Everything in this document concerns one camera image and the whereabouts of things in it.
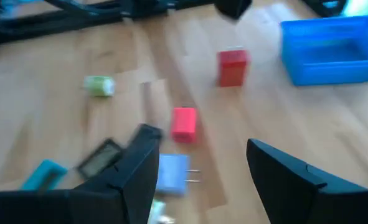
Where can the teal rectangular case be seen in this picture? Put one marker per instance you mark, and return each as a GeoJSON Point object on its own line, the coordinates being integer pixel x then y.
{"type": "Point", "coordinates": [35, 182]}

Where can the black LCD display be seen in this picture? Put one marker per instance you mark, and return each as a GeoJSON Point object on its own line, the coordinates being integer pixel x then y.
{"type": "Point", "coordinates": [99, 158]}

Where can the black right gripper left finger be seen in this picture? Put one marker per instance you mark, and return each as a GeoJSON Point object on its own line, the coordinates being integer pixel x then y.
{"type": "Point", "coordinates": [134, 174]}

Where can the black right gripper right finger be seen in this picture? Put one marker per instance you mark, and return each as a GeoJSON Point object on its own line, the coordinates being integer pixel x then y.
{"type": "Point", "coordinates": [295, 193]}

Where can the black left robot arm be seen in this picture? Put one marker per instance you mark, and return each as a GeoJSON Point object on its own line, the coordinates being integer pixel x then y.
{"type": "Point", "coordinates": [233, 7]}

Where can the green white USB charger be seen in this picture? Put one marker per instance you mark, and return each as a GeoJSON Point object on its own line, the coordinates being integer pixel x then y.
{"type": "Point", "coordinates": [99, 86]}
{"type": "Point", "coordinates": [160, 213]}

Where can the blue plastic bin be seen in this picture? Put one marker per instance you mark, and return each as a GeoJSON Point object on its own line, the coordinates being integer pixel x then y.
{"type": "Point", "coordinates": [333, 71]}

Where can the black aluminium table frame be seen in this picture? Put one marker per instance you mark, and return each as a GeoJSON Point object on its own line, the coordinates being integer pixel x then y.
{"type": "Point", "coordinates": [46, 28]}

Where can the pink-red wall charger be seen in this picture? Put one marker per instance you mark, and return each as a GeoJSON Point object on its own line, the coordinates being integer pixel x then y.
{"type": "Point", "coordinates": [184, 124]}

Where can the lavender plug adapter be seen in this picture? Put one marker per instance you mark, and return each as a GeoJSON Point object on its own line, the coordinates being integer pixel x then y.
{"type": "Point", "coordinates": [172, 174]}

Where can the red cylinder piece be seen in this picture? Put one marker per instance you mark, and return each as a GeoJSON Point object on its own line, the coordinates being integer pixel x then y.
{"type": "Point", "coordinates": [232, 68]}

